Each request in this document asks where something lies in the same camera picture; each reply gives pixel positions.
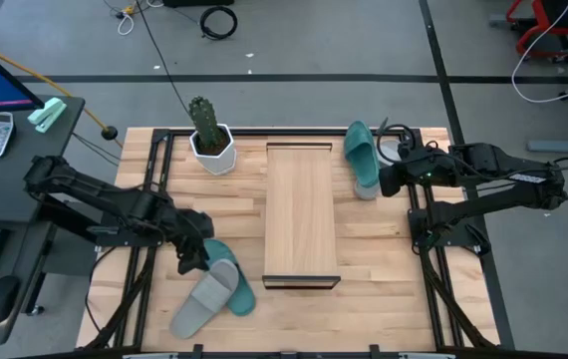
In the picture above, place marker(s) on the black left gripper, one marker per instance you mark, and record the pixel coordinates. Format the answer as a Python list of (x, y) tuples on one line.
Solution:
[(189, 229)]

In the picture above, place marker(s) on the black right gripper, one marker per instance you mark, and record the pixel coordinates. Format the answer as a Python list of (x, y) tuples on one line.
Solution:
[(421, 164)]

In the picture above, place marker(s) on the grey rubber slide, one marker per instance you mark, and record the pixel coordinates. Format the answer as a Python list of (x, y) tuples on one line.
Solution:
[(366, 192), (199, 304)]

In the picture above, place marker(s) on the teal rubber slide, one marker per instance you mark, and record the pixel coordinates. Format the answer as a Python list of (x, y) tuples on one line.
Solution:
[(361, 149), (241, 299)]

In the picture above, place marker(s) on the wooden shelf with black frame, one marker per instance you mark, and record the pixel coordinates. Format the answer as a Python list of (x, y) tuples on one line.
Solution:
[(299, 209)]

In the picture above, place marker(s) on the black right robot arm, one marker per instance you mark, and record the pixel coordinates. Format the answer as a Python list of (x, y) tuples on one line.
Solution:
[(513, 197)]

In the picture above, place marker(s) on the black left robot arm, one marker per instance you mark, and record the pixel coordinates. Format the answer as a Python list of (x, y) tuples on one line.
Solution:
[(89, 192)]

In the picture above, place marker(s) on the green cactus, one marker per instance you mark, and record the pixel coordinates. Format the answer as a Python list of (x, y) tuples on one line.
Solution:
[(204, 122)]

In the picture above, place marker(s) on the grey desk foot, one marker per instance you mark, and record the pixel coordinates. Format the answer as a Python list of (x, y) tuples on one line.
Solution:
[(563, 146)]

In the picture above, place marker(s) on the black round knob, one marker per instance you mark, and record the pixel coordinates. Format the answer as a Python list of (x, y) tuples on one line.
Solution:
[(110, 132)]

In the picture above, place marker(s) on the red and black cart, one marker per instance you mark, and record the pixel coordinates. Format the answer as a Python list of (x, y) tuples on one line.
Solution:
[(528, 35)]

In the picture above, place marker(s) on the black computer mouse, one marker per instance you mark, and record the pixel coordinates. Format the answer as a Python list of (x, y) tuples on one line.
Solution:
[(2, 299)]

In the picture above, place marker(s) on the mint green stapler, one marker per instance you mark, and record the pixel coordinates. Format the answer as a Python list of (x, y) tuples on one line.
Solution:
[(47, 113)]

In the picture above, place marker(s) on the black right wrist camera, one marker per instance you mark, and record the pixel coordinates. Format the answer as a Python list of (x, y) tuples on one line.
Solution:
[(392, 182)]

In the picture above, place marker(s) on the black aluminium table frame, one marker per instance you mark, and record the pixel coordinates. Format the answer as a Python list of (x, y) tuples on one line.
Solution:
[(249, 132)]

